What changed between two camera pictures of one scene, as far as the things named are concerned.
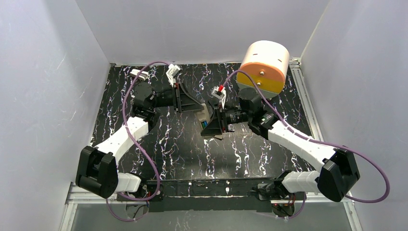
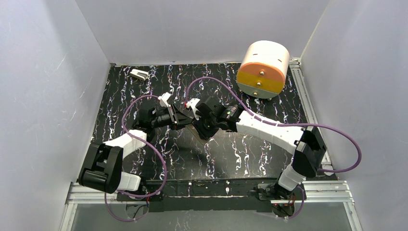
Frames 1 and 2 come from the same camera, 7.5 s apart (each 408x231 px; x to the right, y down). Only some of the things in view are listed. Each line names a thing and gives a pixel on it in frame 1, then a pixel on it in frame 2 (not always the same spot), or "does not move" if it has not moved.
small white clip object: [143, 75] does not move
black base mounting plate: [200, 195] does not move
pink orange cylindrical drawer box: [268, 62] does not move
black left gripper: [179, 96] → [172, 114]
